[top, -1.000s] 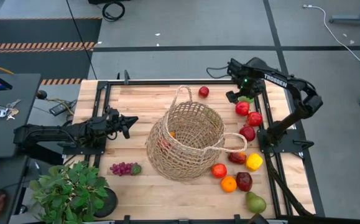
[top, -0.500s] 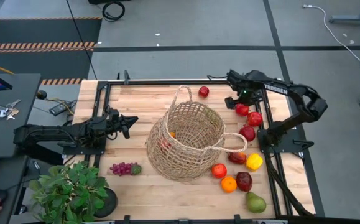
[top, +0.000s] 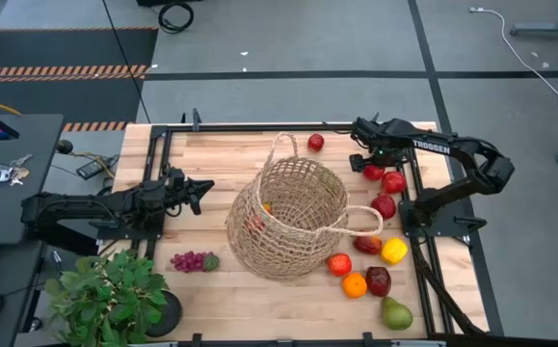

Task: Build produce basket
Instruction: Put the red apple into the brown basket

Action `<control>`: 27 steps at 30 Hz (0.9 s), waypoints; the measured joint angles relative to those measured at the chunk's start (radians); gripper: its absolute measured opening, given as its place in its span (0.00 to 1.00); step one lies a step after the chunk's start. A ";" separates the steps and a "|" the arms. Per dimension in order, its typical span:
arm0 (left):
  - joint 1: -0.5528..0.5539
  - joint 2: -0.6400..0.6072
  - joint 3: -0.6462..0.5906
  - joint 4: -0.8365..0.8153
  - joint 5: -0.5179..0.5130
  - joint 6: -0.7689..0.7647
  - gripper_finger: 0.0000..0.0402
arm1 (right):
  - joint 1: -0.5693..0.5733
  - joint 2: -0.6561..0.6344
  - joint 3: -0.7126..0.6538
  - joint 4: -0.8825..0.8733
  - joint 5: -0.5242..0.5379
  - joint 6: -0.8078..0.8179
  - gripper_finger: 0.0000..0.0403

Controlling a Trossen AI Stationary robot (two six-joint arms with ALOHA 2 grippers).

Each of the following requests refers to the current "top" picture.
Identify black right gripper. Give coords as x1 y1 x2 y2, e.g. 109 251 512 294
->
348 142 408 174

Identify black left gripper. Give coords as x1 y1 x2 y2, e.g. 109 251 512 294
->
160 166 216 217

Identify small red apple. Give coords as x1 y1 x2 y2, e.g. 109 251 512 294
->
306 133 326 153

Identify purple grape bunch with leaf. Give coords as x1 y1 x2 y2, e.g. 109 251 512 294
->
170 250 221 275

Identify yellow bell pepper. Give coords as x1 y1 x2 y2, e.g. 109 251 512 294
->
380 237 410 267

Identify woven seagrass basket with handles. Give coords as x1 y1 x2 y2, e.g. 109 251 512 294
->
225 131 385 283

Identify dark maroon fruit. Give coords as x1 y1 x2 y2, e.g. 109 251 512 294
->
365 266 393 298

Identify orange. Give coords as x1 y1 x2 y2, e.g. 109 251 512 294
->
341 272 369 300

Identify black power adapter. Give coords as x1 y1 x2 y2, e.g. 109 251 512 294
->
75 154 120 181

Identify potted green leafy plant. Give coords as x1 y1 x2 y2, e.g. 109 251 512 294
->
42 249 184 347

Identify green pear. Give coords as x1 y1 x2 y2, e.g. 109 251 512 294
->
381 296 414 332

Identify dark grey side desk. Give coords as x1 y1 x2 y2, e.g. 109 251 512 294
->
0 113 66 347

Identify black floor box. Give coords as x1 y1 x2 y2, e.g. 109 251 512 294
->
136 0 203 8

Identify black hazard-striped floor mat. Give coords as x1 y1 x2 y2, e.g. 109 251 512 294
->
0 26 160 134

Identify black metal table frame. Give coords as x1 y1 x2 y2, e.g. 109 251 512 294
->
142 122 456 347

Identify thin black cable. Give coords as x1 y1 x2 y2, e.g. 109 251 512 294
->
100 0 152 125

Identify coiled black cable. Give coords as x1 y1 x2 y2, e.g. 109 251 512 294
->
157 1 196 36

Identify black cable sleeve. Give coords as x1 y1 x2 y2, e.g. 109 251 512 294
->
411 235 485 336

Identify white cable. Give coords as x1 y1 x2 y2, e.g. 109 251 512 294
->
468 6 558 98

